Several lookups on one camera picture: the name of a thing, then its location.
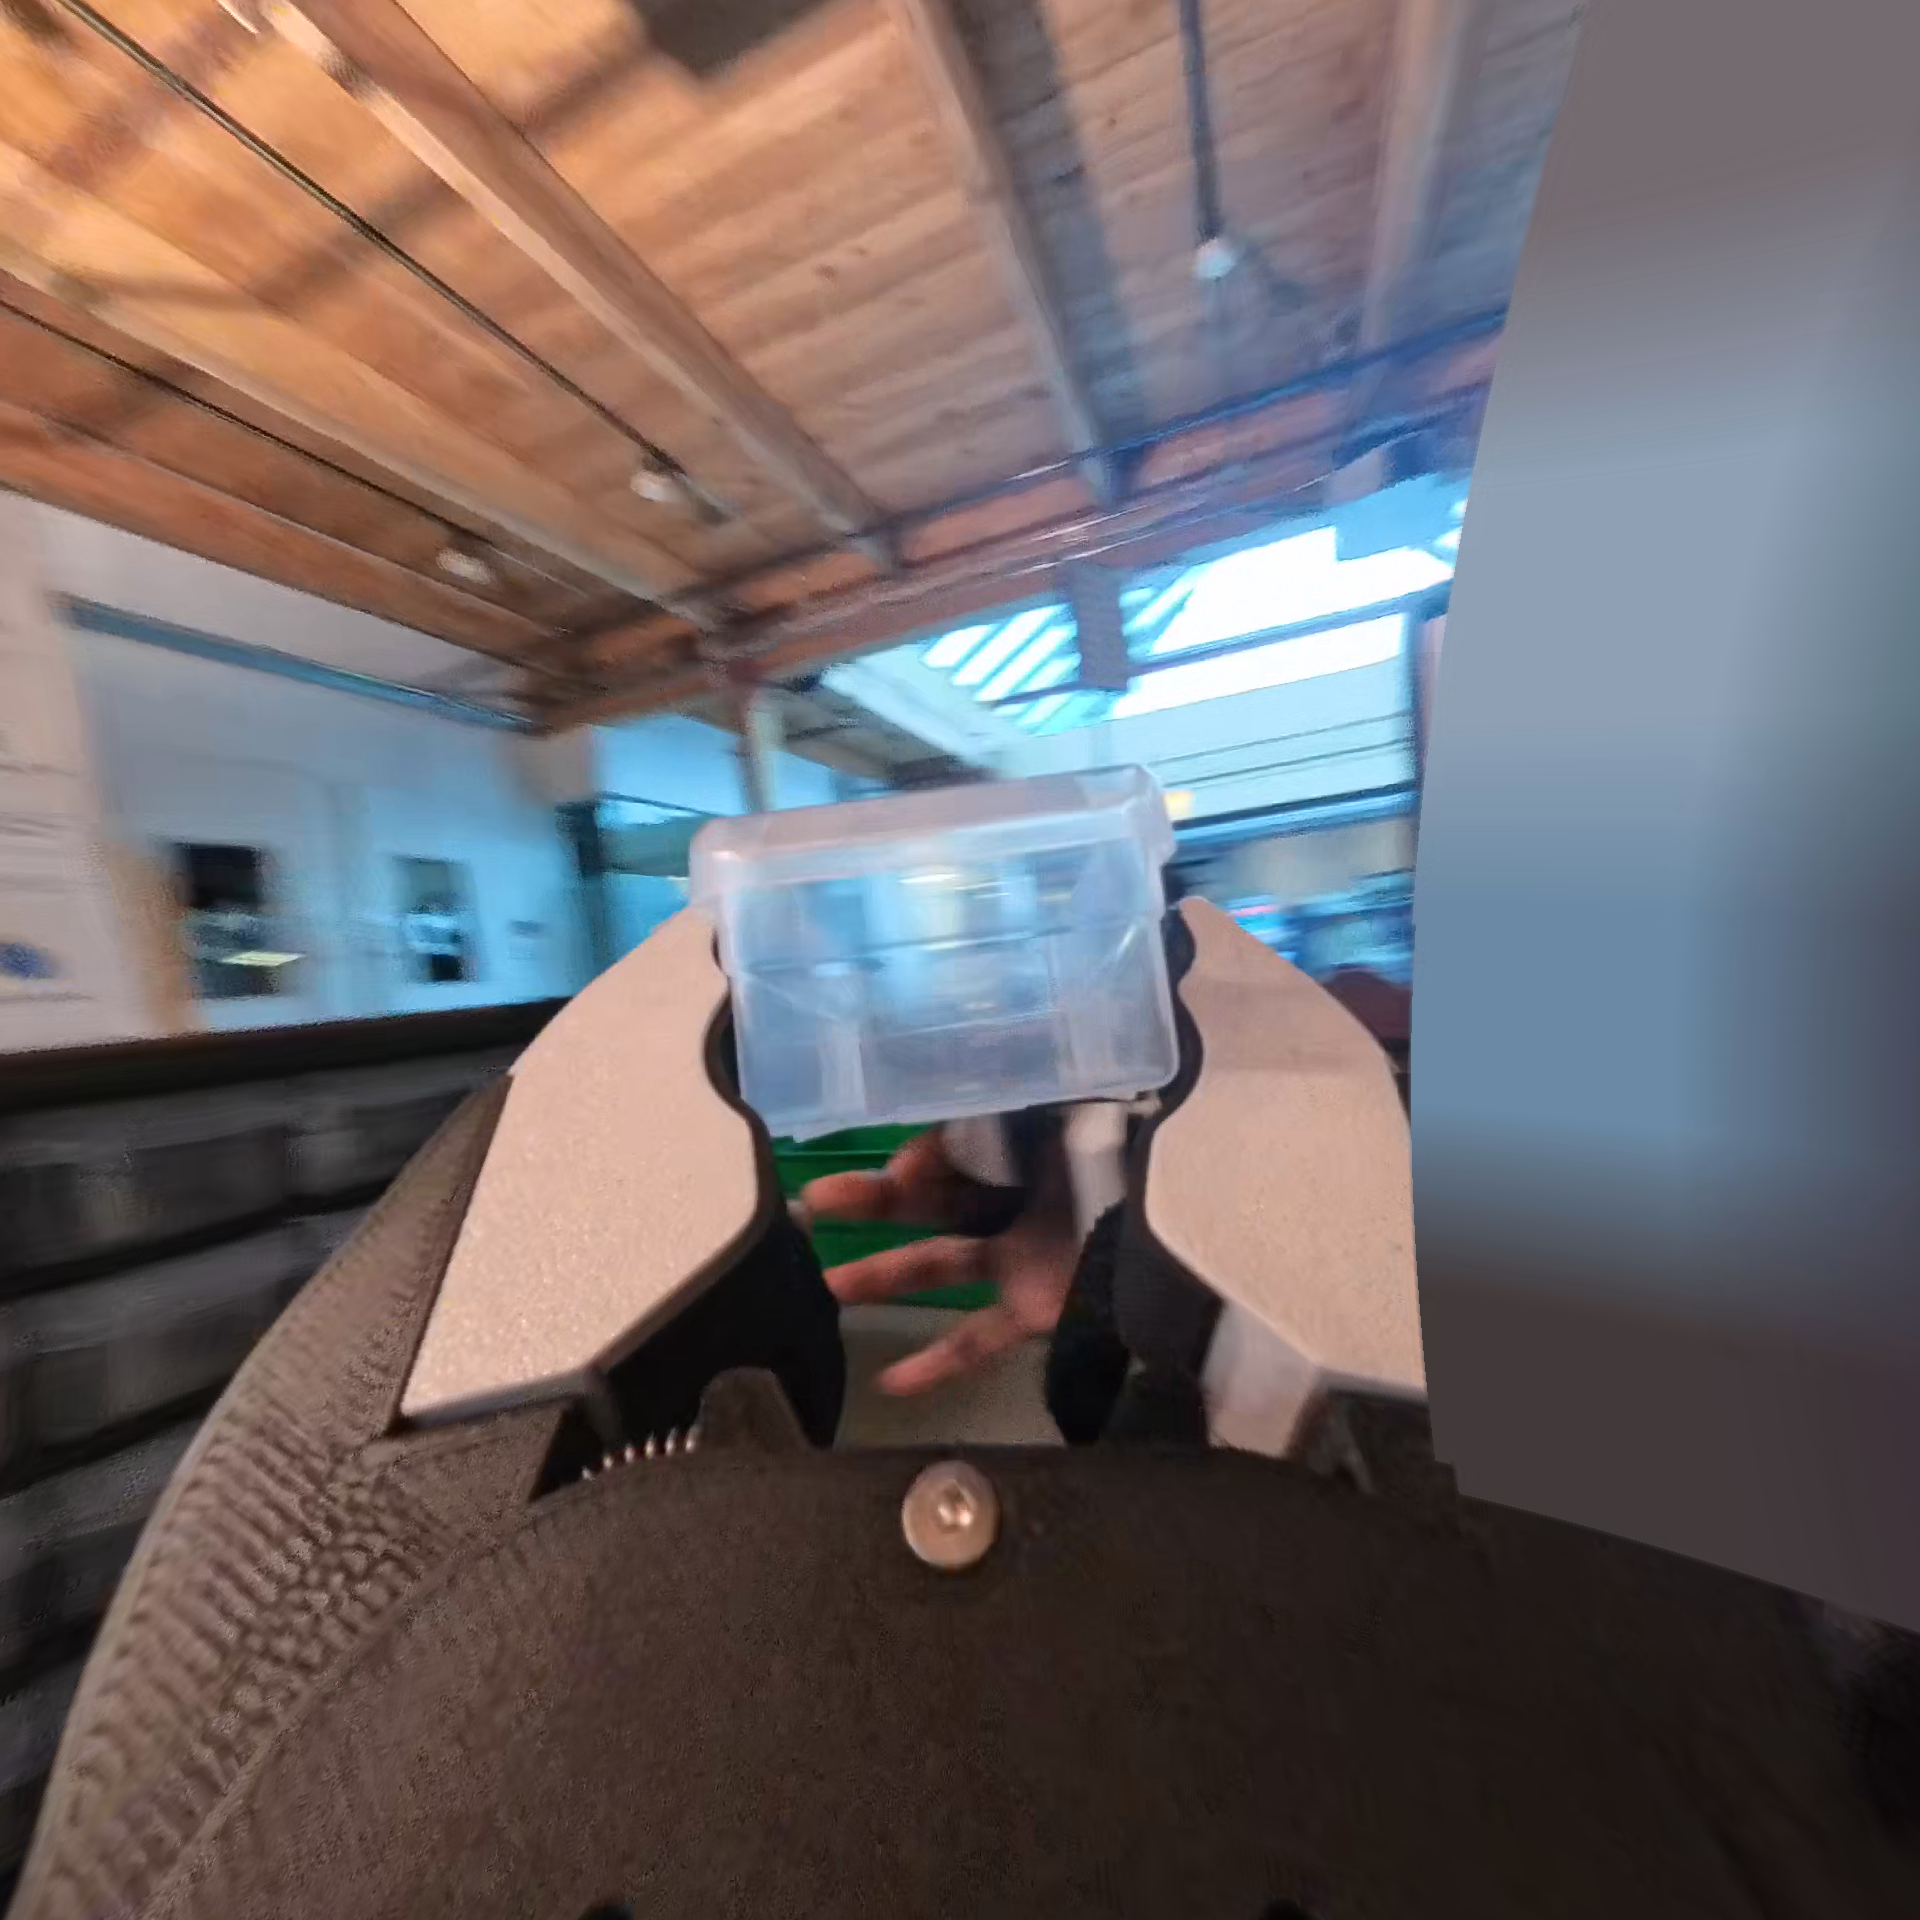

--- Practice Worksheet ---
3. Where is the white instruction poster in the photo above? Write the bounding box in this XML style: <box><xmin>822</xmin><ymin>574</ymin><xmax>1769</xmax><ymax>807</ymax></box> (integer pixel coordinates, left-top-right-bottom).
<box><xmin>0</xmin><ymin>569</ymin><xmax>143</xmax><ymax>1038</ymax></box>

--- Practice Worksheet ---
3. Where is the person's right hand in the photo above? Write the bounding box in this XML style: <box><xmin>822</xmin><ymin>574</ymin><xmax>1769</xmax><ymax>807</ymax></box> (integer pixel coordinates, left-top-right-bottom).
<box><xmin>803</xmin><ymin>1124</ymin><xmax>1087</xmax><ymax>1400</ymax></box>

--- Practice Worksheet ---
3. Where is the green plastic bin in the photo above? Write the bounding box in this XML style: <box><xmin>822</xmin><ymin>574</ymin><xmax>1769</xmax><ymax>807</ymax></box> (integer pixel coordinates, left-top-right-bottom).
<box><xmin>769</xmin><ymin>1117</ymin><xmax>1059</xmax><ymax>1309</ymax></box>

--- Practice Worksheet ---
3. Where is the black drawer cabinet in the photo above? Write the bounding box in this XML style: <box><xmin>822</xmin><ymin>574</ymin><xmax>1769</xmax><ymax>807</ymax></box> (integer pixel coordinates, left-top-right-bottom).
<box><xmin>0</xmin><ymin>1001</ymin><xmax>529</xmax><ymax>1518</ymax></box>

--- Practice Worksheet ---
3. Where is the single clear plastic drawer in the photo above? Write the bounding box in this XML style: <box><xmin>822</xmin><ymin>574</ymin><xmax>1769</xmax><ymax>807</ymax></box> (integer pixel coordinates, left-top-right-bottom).
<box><xmin>687</xmin><ymin>764</ymin><xmax>1181</xmax><ymax>1144</ymax></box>

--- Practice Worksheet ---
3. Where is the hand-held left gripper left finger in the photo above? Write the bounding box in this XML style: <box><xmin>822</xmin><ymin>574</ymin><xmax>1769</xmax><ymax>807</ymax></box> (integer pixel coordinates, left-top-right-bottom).
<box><xmin>395</xmin><ymin>905</ymin><xmax>784</xmax><ymax>1431</ymax></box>

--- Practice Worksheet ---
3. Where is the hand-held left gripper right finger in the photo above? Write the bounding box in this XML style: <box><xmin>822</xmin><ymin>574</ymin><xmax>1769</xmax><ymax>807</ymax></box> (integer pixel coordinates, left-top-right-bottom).
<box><xmin>1141</xmin><ymin>895</ymin><xmax>1431</xmax><ymax>1450</ymax></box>

